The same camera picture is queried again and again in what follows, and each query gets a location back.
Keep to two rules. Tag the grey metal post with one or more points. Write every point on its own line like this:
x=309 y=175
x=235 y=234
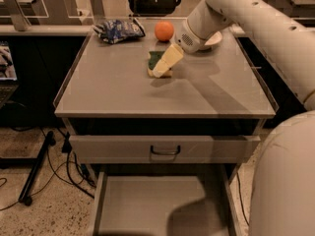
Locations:
x=97 y=9
x=19 y=20

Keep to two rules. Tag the grey upper drawer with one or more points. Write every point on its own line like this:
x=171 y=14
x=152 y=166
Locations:
x=136 y=149

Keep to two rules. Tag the grey metal post far left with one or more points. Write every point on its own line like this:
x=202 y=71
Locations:
x=19 y=20

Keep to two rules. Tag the white bowl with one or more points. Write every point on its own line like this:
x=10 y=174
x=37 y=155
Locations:
x=212 y=41

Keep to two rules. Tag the green and yellow sponge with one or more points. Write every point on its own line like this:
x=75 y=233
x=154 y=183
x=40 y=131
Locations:
x=154 y=57

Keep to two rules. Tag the laptop computer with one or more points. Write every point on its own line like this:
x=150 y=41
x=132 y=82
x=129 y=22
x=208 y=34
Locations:
x=8 y=77

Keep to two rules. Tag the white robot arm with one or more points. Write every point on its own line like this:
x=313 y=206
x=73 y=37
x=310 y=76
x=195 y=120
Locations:
x=283 y=190

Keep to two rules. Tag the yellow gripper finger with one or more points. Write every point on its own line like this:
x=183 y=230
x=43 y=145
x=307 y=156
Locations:
x=171 y=56

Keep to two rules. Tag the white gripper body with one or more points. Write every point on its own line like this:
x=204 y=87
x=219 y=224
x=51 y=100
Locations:
x=186 y=40

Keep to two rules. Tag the orange fruit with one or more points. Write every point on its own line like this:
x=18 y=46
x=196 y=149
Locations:
x=164 y=31

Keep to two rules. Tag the blue chip bag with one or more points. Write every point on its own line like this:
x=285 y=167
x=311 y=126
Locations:
x=114 y=31

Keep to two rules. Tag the black drawer handle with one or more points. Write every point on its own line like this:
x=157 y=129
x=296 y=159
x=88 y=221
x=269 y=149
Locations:
x=166 y=152

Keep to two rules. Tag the grey drawer cabinet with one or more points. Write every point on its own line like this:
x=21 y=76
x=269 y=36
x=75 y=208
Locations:
x=108 y=92

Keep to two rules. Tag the open grey middle drawer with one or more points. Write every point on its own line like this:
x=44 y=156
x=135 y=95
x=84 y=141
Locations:
x=163 y=200

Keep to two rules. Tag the black stand leg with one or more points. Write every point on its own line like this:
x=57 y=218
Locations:
x=25 y=196

